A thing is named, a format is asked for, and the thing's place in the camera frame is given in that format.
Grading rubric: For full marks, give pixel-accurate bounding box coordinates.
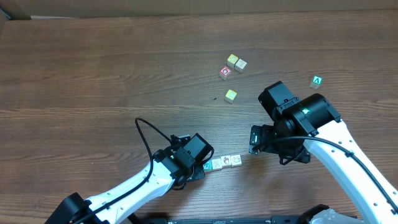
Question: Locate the green framed wooden block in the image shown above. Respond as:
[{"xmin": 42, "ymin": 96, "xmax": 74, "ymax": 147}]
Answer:
[{"xmin": 203, "ymin": 160, "xmax": 213, "ymax": 172}]

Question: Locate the number two wooden block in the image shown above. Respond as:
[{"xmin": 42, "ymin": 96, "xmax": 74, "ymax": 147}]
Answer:
[{"xmin": 211, "ymin": 159, "xmax": 223, "ymax": 170}]

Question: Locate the acorn picture wooden block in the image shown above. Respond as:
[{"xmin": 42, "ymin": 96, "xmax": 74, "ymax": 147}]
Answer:
[{"xmin": 221, "ymin": 155, "xmax": 232, "ymax": 167}]

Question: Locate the animal picture wooden block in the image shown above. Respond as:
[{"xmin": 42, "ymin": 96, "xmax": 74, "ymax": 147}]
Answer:
[{"xmin": 231, "ymin": 155, "xmax": 242, "ymax": 166}]

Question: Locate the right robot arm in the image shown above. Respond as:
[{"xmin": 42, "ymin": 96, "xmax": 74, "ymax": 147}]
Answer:
[{"xmin": 249, "ymin": 82, "xmax": 397, "ymax": 223}]

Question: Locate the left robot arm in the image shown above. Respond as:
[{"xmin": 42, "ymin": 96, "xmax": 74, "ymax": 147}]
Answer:
[{"xmin": 45, "ymin": 133, "xmax": 214, "ymax": 224}]

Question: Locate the yellow wooden block middle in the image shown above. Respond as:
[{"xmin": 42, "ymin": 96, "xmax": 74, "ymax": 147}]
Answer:
[{"xmin": 224, "ymin": 90, "xmax": 237, "ymax": 103}]

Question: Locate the yellow wooden block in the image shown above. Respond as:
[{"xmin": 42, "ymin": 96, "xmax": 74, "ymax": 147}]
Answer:
[
  {"xmin": 226, "ymin": 54, "xmax": 239, "ymax": 68},
  {"xmin": 224, "ymin": 90, "xmax": 237, "ymax": 103}
]

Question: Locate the red apple wooden block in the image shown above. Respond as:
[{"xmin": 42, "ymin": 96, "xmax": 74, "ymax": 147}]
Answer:
[{"xmin": 220, "ymin": 66, "xmax": 231, "ymax": 80}]

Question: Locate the white wooden block far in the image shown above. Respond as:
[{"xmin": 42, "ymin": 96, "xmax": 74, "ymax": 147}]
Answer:
[{"xmin": 234, "ymin": 58, "xmax": 247, "ymax": 73}]

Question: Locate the green letter wooden block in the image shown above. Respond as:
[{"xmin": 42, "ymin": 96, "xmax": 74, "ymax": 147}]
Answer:
[{"xmin": 310, "ymin": 75, "xmax": 323, "ymax": 89}]

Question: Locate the yellow top wooden block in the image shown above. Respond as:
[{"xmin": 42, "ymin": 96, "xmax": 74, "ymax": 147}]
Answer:
[{"xmin": 226, "ymin": 54, "xmax": 239, "ymax": 68}]

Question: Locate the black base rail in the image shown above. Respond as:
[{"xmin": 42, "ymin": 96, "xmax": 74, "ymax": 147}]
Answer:
[{"xmin": 122, "ymin": 213, "xmax": 313, "ymax": 224}]

